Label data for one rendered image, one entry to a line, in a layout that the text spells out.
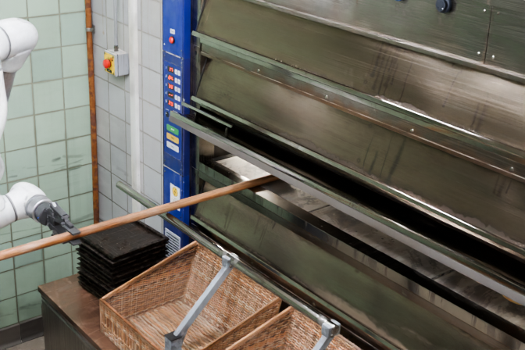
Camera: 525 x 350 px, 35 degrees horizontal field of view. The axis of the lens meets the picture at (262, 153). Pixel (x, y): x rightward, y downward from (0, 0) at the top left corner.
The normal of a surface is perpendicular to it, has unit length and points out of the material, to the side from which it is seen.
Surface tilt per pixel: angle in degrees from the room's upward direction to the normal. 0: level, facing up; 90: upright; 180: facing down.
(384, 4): 90
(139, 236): 0
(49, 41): 90
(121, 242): 0
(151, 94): 90
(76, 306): 0
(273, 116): 70
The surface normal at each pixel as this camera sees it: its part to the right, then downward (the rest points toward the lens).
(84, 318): 0.04, -0.93
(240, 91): -0.72, -0.13
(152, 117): -0.78, 0.20
